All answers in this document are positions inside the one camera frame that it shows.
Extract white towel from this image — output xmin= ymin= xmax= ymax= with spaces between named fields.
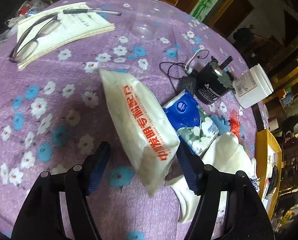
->
xmin=164 ymin=130 xmax=259 ymax=223

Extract blue floral tissue pack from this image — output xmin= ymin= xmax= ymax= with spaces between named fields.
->
xmin=163 ymin=90 xmax=218 ymax=156

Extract white bag red lettering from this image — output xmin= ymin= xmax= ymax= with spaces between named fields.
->
xmin=100 ymin=69 xmax=180 ymax=196

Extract yellow cardboard box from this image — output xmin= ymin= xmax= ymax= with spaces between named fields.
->
xmin=255 ymin=129 xmax=282 ymax=219

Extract small red wrapper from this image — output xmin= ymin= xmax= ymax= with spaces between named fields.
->
xmin=229 ymin=109 xmax=241 ymax=139

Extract purple floral tablecloth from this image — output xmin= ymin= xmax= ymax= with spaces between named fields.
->
xmin=0 ymin=0 xmax=248 ymax=239

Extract white plastic jar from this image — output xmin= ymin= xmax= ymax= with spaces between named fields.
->
xmin=233 ymin=64 xmax=274 ymax=109

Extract black cylindrical motor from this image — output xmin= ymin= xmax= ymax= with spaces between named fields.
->
xmin=195 ymin=56 xmax=235 ymax=105

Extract black eyeglasses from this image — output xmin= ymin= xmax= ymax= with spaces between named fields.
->
xmin=9 ymin=12 xmax=61 ymax=63

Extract lined notepad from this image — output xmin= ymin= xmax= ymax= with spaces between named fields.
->
xmin=17 ymin=2 xmax=115 ymax=70

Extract black pen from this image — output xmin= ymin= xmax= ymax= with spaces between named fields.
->
xmin=63 ymin=8 xmax=122 ymax=16

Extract black white cable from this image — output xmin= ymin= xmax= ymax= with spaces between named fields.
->
xmin=159 ymin=48 xmax=210 ymax=93

